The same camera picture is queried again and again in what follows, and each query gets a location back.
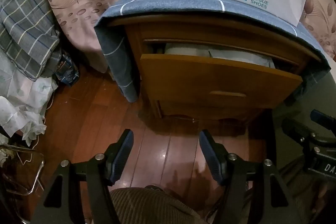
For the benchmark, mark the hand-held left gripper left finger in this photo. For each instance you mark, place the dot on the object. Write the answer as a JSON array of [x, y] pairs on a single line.
[[123, 150]]

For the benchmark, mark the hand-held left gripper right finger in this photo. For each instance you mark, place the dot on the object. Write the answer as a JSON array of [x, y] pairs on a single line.
[[210, 153]]

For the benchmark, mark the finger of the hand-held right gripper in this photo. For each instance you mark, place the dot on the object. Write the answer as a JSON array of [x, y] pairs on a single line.
[[296, 131], [323, 119]]

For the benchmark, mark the person's left leg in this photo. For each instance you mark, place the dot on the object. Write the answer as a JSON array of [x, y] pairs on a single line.
[[152, 205]]

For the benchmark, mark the blue packet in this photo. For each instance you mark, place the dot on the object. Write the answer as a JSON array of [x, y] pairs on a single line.
[[67, 72]]

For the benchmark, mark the white crumpled bedding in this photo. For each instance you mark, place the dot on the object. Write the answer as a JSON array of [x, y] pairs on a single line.
[[23, 100]]

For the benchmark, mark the wooden nightstand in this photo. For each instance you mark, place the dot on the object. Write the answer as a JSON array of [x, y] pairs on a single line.
[[147, 35]]

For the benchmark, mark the blue checked cloth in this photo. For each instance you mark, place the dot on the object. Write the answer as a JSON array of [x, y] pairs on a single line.
[[136, 6]]

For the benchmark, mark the leaf-print bed sheet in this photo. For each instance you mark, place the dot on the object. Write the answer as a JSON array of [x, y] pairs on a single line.
[[92, 3]]

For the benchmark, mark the grey plaid pillow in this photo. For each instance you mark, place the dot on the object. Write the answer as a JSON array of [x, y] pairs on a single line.
[[26, 30]]

